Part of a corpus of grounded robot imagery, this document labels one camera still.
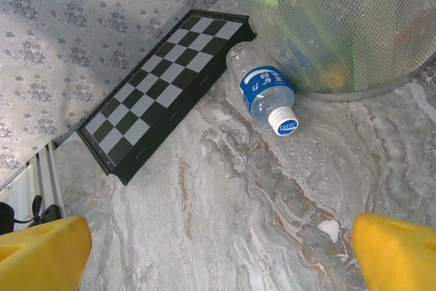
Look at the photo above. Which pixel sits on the white-cap blue-label water bottle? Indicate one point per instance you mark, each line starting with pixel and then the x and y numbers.
pixel 262 86

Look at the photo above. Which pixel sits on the crushed green bottle yellow cap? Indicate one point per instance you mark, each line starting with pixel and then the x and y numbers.
pixel 333 79

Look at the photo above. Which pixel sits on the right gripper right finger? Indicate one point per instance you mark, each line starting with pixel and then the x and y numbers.
pixel 398 257

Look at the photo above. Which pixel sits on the aluminium frame rail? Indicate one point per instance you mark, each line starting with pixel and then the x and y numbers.
pixel 51 182

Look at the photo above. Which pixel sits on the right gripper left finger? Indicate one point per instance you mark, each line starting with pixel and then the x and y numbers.
pixel 41 257

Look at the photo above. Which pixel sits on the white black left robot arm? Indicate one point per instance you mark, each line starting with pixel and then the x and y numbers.
pixel 6 219

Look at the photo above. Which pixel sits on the black grey folding chessboard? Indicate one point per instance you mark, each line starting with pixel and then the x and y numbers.
pixel 153 83

